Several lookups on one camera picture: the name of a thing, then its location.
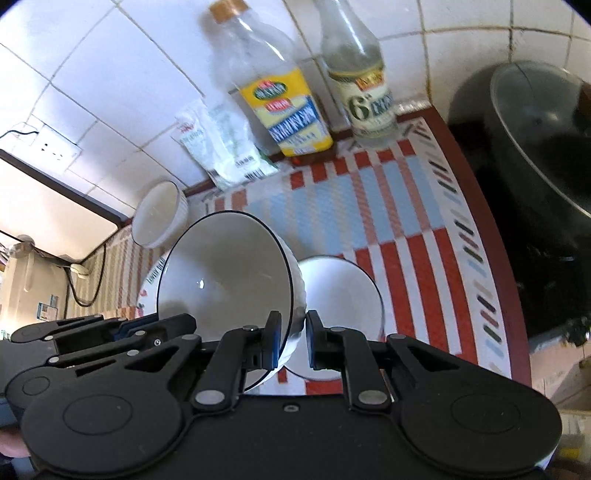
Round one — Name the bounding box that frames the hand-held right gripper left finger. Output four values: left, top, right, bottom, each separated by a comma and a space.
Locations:
124, 311, 282, 412

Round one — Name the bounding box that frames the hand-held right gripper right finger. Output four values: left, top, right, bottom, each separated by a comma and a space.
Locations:
306, 310, 463, 412

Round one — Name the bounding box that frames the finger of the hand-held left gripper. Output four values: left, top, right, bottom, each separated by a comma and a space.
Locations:
46, 314, 197, 368
10, 315, 122, 343

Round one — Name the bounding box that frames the white oval plate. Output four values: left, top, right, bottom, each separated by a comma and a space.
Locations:
137, 244, 195, 324

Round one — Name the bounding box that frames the white bowl with dark rim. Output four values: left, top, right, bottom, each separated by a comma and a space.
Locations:
157, 210, 308, 393
284, 256, 385, 381

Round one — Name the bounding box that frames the person's left hand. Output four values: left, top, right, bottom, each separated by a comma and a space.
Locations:
0, 431, 31, 459

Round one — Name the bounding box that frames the cream appliance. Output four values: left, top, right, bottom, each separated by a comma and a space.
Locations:
0, 256, 61, 324

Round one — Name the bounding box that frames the beige woven mat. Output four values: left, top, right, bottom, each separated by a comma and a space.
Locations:
69, 226, 160, 319

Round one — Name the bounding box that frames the small white ribbed bowl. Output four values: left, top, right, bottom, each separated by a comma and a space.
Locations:
131, 181, 188, 249

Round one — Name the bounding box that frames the red and blue striped mat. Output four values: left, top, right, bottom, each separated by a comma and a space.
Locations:
187, 115, 513, 398

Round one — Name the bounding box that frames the clear plastic seasoning bag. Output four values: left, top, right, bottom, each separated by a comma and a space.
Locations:
173, 99, 280, 191

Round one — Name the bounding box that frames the yellow label clear bottle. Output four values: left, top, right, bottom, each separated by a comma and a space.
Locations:
205, 0, 334, 158

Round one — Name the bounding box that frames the black stove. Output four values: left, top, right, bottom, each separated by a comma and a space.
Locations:
475, 161, 591, 342

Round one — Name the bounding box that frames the white label clear bottle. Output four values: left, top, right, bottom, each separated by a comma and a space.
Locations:
314, 0, 400, 148

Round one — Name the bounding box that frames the cardboard box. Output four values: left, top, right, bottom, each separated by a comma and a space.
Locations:
529, 337, 591, 411

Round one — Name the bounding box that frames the black wok with glass lid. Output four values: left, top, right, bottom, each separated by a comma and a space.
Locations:
489, 60, 591, 217

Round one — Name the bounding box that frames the black power cable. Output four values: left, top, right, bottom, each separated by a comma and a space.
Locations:
65, 240, 109, 308

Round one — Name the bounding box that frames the white panel with dark frame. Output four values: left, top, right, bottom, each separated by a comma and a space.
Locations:
0, 148, 125, 259

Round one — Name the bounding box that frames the white wall socket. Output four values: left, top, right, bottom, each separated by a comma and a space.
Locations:
28, 122, 84, 162

